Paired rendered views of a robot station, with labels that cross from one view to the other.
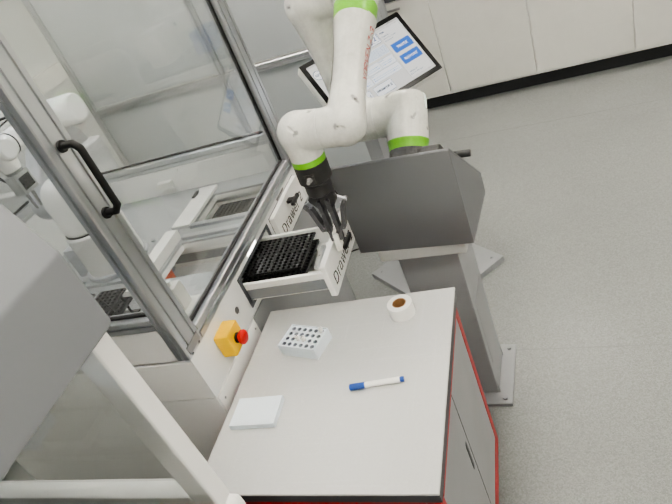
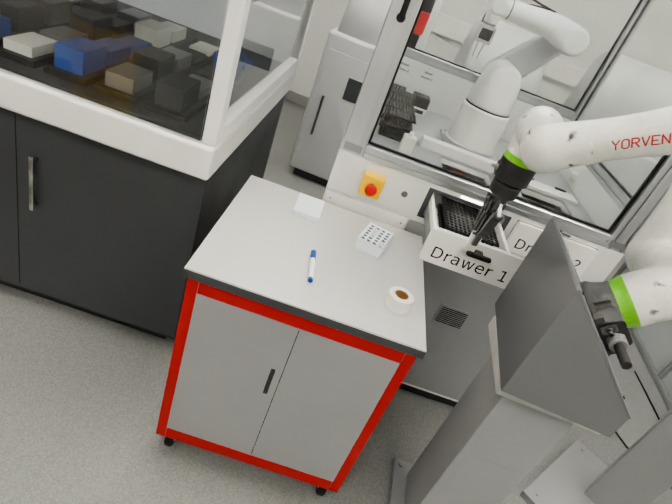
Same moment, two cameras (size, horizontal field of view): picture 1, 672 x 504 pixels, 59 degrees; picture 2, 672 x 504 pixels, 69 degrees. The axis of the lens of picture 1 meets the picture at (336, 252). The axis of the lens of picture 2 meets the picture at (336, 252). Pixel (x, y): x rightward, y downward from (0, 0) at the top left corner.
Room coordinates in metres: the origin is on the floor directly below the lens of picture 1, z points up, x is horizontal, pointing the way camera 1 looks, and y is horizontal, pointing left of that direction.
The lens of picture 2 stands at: (0.54, -0.95, 1.52)
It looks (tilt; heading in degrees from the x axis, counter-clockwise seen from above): 32 degrees down; 61
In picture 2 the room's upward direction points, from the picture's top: 22 degrees clockwise
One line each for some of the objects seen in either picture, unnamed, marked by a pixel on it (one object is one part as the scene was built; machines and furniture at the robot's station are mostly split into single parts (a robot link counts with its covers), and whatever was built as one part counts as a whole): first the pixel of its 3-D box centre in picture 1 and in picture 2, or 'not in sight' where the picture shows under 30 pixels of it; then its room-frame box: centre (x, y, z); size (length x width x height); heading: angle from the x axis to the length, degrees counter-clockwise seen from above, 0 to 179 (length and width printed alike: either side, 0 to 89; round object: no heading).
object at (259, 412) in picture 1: (257, 412); (308, 207); (1.11, 0.35, 0.77); 0.13 x 0.09 x 0.02; 65
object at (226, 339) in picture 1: (230, 338); (371, 185); (1.30, 0.36, 0.88); 0.07 x 0.05 x 0.07; 154
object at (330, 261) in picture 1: (338, 251); (471, 258); (1.49, -0.01, 0.87); 0.29 x 0.02 x 0.11; 154
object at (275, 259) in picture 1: (280, 262); (464, 227); (1.58, 0.17, 0.87); 0.22 x 0.18 x 0.06; 64
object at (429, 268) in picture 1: (453, 305); (480, 448); (1.62, -0.31, 0.38); 0.30 x 0.30 x 0.76; 60
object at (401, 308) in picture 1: (401, 308); (398, 300); (1.25, -0.10, 0.78); 0.07 x 0.07 x 0.04
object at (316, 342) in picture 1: (304, 341); (374, 240); (1.28, 0.18, 0.78); 0.12 x 0.08 x 0.04; 49
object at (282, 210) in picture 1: (288, 208); (549, 249); (1.89, 0.09, 0.87); 0.29 x 0.02 x 0.11; 154
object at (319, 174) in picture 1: (312, 171); (513, 171); (1.44, -0.03, 1.17); 0.12 x 0.09 x 0.06; 156
